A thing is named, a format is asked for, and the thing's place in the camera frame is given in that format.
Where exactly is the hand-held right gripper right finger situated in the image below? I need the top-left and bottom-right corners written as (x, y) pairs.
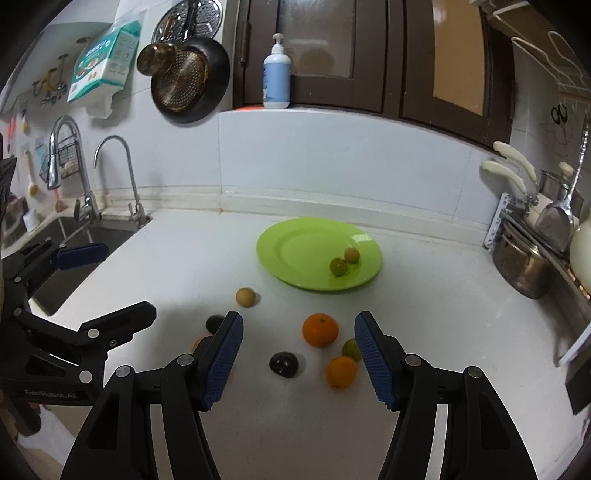
top-left (353, 311), bottom-right (539, 480)

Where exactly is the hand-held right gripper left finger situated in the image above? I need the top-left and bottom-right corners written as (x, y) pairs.
top-left (62, 311), bottom-right (245, 480)

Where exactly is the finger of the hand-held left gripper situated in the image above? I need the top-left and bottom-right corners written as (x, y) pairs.
top-left (0, 237), bottom-right (110, 303)
top-left (10, 301), bottom-right (158, 385)

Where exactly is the green plate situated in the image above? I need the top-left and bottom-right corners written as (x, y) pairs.
top-left (256, 218), bottom-right (384, 292)

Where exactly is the steel sink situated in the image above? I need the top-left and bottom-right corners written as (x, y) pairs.
top-left (0, 215), bottom-right (153, 317)

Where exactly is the chrome gooseneck faucet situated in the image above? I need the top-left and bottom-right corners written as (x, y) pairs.
top-left (93, 135), bottom-right (153, 228)

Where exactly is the chrome pull-down faucet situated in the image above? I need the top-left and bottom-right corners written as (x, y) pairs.
top-left (47, 115), bottom-right (102, 223)

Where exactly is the white perforated rack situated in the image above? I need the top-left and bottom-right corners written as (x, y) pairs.
top-left (483, 193), bottom-right (514, 252)

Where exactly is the teal white bag box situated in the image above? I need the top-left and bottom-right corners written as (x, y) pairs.
top-left (67, 9), bottom-right (146, 120)

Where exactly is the brass perforated skimmer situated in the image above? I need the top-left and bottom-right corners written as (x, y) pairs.
top-left (154, 48), bottom-right (211, 112)

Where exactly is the brass ladle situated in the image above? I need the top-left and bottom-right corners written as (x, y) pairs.
top-left (137, 41), bottom-right (178, 77)

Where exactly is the black frying pan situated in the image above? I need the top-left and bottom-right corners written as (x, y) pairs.
top-left (150, 0), bottom-right (231, 124)

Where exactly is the white jug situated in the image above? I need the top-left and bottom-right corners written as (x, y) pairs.
top-left (569, 217), bottom-right (591, 283)

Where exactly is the steel cup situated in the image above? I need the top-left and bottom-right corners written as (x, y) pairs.
top-left (538, 171), bottom-right (585, 217)

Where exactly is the white blue pump bottle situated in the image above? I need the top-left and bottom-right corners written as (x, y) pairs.
top-left (262, 33), bottom-right (291, 110)

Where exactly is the steel steamer plate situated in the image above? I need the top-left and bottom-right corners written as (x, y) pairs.
top-left (154, 0), bottom-right (223, 54)

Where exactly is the dark brown framed door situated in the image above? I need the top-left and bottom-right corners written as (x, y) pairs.
top-left (233, 0), bottom-right (403, 114)
top-left (399, 0), bottom-right (515, 149)

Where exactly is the black wire basket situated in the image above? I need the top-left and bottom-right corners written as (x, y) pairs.
top-left (39, 136), bottom-right (81, 183)

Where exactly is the cream handled knife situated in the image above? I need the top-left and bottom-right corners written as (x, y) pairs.
top-left (493, 141), bottom-right (539, 183)
top-left (481, 159), bottom-right (527, 193)

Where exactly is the white wire rack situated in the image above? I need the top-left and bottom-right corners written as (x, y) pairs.
top-left (510, 30), bottom-right (591, 95)

